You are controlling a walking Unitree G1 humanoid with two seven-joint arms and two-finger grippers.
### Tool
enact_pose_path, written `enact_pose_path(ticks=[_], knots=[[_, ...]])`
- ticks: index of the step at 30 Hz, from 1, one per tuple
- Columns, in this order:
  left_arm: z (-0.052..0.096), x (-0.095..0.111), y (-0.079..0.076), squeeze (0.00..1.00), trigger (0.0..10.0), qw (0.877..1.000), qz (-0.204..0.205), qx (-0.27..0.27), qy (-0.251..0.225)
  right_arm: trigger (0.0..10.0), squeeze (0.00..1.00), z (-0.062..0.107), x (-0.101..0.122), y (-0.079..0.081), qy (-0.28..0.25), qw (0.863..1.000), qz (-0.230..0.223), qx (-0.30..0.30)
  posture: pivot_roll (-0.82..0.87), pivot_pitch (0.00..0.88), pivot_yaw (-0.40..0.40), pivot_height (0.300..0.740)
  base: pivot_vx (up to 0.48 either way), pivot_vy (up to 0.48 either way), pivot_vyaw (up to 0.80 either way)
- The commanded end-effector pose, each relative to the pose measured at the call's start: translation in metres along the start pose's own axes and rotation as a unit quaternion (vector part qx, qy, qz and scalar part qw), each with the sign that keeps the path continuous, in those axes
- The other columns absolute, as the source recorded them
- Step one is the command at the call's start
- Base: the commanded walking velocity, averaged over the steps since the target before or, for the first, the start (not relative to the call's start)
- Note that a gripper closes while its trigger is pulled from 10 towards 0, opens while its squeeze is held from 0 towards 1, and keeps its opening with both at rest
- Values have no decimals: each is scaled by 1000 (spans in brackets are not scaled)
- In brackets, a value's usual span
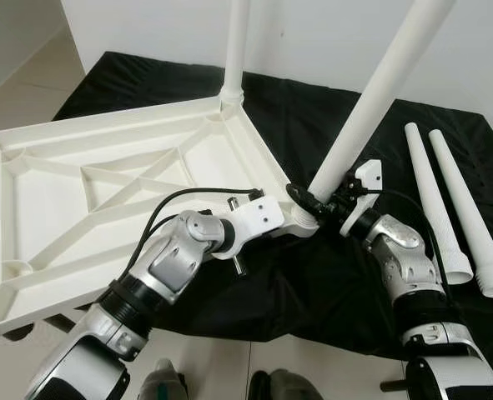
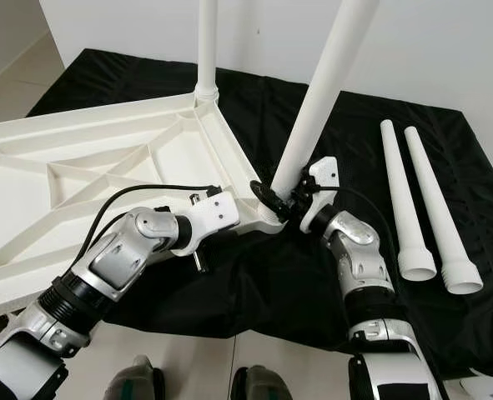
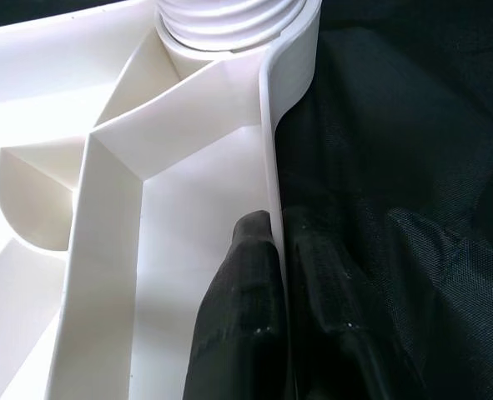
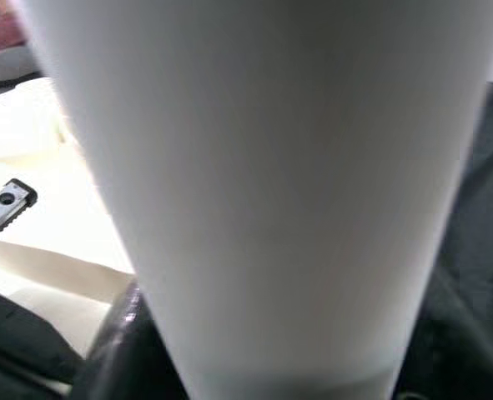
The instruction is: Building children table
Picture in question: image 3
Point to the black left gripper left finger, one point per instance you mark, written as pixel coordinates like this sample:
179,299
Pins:
246,312

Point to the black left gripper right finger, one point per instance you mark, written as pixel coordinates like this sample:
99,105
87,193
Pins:
333,354

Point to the white plastic children table top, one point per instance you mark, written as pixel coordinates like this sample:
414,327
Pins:
104,250

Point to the white tapered plastic table leg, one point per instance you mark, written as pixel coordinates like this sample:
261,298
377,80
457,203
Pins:
229,25

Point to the black table cloth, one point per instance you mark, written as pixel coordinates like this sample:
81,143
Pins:
417,125

